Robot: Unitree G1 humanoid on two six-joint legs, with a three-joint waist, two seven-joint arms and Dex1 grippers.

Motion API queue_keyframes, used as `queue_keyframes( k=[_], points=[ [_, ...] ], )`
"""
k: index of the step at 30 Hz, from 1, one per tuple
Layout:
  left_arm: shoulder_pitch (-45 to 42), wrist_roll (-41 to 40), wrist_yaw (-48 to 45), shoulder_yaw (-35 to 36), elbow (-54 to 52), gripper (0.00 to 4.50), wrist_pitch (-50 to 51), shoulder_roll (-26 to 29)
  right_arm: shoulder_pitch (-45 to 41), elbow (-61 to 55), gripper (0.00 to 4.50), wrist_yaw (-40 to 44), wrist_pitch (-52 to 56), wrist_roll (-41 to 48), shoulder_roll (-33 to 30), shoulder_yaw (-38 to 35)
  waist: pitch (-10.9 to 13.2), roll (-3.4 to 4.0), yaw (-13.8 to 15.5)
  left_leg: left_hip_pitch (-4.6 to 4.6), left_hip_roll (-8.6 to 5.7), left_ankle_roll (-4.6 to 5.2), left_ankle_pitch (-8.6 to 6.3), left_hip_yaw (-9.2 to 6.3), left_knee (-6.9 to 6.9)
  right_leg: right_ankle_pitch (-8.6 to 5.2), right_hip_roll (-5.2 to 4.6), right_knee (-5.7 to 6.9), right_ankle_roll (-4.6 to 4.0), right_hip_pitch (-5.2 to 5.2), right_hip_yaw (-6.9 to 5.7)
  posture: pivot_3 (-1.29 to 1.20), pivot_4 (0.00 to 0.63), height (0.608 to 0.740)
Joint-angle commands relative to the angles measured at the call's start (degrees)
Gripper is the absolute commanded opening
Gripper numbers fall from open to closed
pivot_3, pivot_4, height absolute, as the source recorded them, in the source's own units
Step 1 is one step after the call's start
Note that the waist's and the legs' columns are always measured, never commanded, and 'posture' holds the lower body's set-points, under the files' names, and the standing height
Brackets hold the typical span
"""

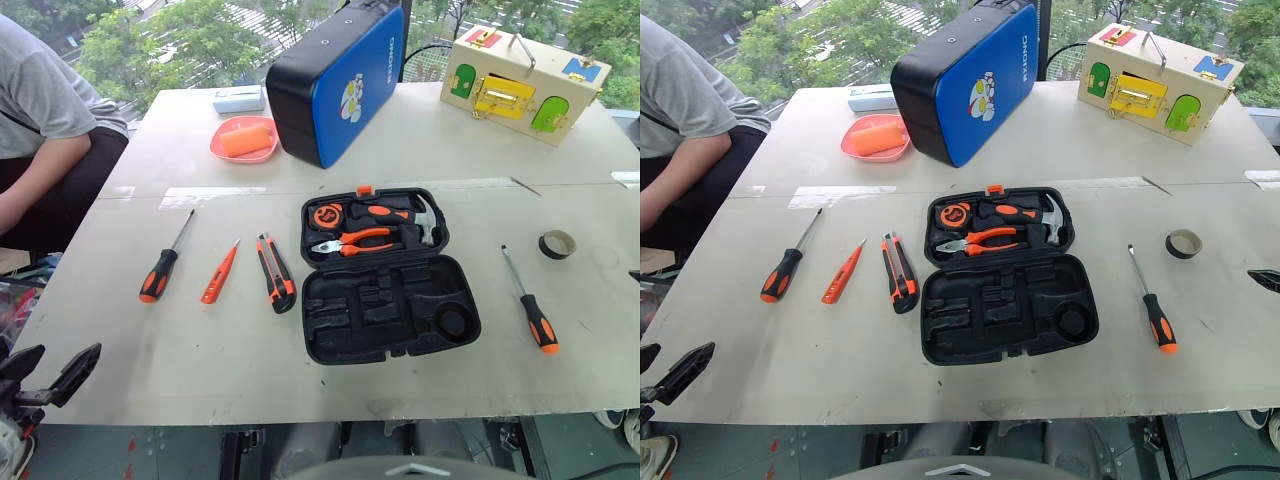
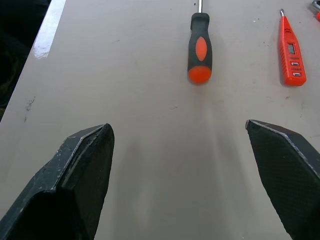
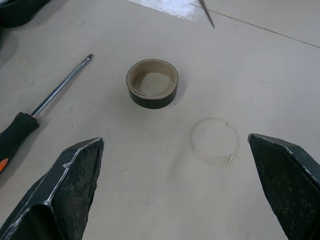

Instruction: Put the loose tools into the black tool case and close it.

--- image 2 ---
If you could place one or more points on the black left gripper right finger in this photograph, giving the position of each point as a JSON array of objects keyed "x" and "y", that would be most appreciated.
[{"x": 287, "y": 175}]

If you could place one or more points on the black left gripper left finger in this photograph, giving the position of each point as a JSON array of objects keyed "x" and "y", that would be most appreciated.
[{"x": 75, "y": 180}]

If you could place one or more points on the orange voltage tester pen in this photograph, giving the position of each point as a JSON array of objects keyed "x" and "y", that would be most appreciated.
[{"x": 291, "y": 62}]

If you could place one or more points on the black orange large screwdriver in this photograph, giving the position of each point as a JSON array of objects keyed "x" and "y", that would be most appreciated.
[{"x": 199, "y": 50}]

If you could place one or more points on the orange black utility knife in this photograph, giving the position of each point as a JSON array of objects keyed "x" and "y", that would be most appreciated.
[{"x": 315, "y": 6}]

